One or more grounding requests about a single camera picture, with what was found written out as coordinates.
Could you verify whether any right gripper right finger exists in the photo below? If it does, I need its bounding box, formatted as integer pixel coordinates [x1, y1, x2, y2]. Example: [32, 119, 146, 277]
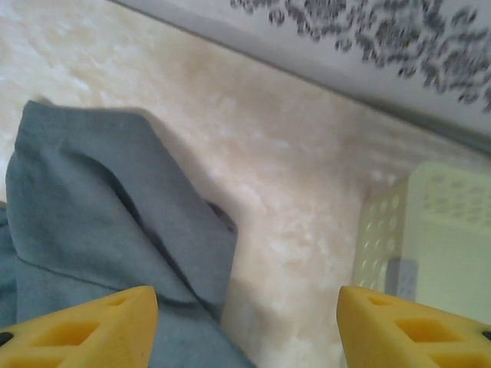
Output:
[339, 285, 491, 368]

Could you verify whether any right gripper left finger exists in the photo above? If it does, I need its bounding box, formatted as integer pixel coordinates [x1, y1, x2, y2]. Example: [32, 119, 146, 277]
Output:
[0, 285, 160, 368]

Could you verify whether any grey-blue t-shirt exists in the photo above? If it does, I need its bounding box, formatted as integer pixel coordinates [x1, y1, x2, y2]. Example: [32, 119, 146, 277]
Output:
[0, 100, 255, 368]

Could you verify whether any light green perforated plastic basket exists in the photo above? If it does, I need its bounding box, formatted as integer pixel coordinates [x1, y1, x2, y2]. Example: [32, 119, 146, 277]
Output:
[354, 160, 491, 327]

